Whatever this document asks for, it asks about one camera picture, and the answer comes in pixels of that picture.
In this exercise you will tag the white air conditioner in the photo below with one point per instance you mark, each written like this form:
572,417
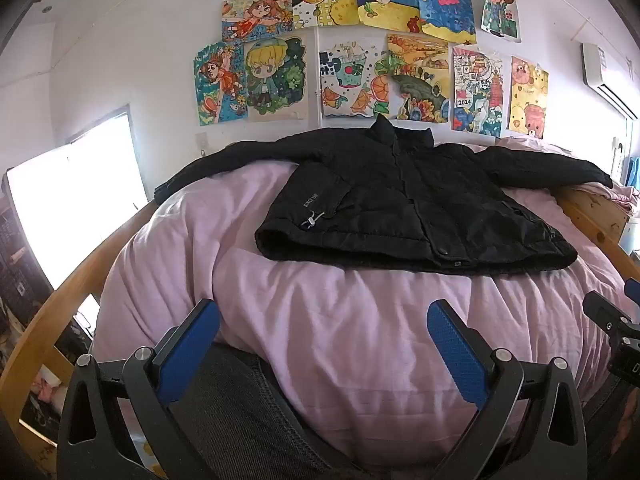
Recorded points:
600,72

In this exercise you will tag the blue cloth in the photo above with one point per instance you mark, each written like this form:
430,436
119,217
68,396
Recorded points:
634,170

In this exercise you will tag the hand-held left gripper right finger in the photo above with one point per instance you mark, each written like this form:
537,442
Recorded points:
457,350

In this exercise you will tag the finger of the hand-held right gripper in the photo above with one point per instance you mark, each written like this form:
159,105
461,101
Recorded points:
612,322
634,292

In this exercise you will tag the pink blanket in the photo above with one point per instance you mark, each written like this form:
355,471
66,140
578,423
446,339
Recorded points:
325,320

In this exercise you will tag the bright window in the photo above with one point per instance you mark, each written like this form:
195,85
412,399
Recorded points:
75,200

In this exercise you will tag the person's grey trouser leg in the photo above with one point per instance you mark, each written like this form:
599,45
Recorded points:
240,410

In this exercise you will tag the pink crumpled bedsheet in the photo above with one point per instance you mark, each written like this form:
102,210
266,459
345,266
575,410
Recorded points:
540,147

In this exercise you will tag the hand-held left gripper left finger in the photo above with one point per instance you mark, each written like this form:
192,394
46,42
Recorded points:
187,345

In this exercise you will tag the white wall conduit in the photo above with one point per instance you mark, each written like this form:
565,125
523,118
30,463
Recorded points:
317,85

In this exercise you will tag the black padded jacket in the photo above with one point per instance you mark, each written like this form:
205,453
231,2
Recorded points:
400,200

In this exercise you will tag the group of colourful wall drawings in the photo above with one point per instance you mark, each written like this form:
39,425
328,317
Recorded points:
415,75

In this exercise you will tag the dark storage shelf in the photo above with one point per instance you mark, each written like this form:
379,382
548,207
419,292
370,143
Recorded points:
20,270

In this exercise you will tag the wooden bed frame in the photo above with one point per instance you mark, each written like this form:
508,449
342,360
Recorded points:
590,210

